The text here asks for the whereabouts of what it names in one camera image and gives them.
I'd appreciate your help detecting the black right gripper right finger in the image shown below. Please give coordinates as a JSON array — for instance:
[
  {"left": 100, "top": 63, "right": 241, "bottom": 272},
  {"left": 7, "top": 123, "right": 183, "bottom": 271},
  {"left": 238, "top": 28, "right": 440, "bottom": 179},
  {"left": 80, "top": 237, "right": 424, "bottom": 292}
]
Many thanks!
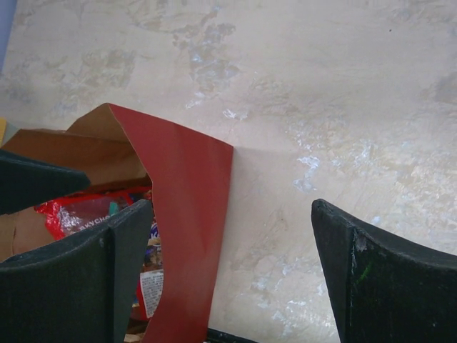
[{"left": 311, "top": 199, "right": 456, "bottom": 342}]

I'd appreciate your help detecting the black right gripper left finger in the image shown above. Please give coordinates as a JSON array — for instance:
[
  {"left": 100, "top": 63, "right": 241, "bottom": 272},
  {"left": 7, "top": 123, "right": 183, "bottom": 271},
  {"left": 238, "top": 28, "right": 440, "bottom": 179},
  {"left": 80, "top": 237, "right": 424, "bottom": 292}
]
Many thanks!
[{"left": 1, "top": 200, "right": 153, "bottom": 342}]

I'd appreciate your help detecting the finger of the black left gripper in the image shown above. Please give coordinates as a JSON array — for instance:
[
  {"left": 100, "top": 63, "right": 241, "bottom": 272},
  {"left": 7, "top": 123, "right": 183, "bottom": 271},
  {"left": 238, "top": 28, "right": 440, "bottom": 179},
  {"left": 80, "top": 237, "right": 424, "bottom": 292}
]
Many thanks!
[{"left": 1, "top": 150, "right": 90, "bottom": 215}]

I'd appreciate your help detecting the red snack packet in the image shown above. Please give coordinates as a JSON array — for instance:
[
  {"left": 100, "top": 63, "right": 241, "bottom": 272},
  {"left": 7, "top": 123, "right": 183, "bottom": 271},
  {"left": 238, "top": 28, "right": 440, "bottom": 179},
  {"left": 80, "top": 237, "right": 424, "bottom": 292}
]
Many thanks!
[{"left": 34, "top": 188, "right": 166, "bottom": 321}]

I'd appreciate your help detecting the red paper bag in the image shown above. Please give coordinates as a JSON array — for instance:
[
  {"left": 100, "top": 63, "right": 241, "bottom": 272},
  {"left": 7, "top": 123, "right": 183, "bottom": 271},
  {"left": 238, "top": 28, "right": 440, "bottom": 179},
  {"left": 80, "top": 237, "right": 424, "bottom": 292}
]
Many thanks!
[{"left": 1, "top": 104, "right": 233, "bottom": 342}]

